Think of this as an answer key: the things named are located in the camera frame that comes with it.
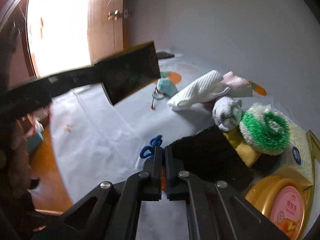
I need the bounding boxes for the wooden door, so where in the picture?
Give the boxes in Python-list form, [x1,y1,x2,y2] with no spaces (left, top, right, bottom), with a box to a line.
[87,0,124,64]

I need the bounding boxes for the teal plush keychain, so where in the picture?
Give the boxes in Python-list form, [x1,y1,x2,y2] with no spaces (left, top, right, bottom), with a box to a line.
[150,77,178,109]

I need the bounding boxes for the yellow cloth pouch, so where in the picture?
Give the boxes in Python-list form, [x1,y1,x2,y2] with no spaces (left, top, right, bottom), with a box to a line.
[223,128,261,167]

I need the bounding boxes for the white persimmon print tablecloth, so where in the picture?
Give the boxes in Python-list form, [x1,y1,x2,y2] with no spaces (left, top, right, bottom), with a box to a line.
[49,52,311,240]

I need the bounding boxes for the blue yarn string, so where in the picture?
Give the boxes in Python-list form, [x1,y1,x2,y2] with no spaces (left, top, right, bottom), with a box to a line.
[139,134,164,160]

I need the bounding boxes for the black smartphone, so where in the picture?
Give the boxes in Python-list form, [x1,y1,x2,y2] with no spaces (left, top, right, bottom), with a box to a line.
[156,51,175,60]

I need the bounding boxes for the grey knitted sock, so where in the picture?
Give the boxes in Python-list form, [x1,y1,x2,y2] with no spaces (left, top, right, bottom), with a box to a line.
[212,96,242,133]

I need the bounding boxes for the brass door knob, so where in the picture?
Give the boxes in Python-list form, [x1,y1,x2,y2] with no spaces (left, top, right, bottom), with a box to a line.
[107,9,132,21]

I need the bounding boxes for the green white striped fuzzy sock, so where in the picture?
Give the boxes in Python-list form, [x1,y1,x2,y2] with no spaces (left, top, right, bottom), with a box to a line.
[239,102,290,156]

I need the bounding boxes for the yellow blue tissue pack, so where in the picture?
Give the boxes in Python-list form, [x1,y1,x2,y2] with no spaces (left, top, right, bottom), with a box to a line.
[277,121,314,190]

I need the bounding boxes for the teal tissue box on floor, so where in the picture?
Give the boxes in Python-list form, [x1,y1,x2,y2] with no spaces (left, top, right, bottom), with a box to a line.
[26,119,44,155]

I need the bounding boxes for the black fluffy cloth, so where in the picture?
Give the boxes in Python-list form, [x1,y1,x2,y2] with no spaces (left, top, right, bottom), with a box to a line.
[169,126,253,191]

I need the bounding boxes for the pink soft cloth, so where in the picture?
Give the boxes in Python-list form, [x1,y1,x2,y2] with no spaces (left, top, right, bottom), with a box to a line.
[222,72,253,98]

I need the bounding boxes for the white waffle textured towel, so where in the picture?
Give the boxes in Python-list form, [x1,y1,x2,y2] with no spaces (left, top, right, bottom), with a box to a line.
[167,70,230,111]

